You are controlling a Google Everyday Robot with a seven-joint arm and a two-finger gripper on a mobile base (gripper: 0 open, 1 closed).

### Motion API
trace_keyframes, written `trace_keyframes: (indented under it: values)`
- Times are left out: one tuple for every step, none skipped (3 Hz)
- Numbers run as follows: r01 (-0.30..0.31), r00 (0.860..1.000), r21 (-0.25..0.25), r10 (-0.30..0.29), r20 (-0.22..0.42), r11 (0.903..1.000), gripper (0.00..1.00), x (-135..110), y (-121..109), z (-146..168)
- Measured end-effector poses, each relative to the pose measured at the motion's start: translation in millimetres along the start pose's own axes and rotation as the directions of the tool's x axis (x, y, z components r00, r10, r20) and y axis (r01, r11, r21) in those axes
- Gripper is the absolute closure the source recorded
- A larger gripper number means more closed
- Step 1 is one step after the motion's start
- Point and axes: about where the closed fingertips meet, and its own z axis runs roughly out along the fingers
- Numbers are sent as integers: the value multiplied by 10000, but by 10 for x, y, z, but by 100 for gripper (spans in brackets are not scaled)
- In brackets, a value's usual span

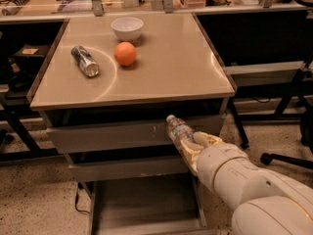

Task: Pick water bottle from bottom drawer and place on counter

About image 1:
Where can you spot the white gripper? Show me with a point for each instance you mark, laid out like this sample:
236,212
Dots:
219,162

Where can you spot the clear plastic water bottle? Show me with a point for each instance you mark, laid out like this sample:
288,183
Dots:
178,130

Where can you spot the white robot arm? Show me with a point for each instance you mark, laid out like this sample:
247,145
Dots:
263,201

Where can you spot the grey top drawer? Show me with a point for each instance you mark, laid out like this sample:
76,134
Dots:
109,136

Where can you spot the grey middle drawer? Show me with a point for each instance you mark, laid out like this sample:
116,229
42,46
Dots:
128,168

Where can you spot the open grey bottom drawer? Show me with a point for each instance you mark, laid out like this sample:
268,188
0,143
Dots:
158,205

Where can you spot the grey drawer cabinet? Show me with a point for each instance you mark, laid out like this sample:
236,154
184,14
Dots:
175,73

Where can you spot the black office chair base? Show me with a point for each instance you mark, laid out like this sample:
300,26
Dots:
306,130

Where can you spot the orange fruit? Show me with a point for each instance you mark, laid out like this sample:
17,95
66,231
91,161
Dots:
125,53

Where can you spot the white ceramic bowl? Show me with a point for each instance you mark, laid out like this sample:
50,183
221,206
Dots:
127,28

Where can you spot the silver blue drink can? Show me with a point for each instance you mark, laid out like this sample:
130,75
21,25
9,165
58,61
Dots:
85,61

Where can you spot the black box with label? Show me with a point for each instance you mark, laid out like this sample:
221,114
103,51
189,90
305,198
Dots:
31,57

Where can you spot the black coiled spring tool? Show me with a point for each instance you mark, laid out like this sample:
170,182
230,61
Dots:
13,7

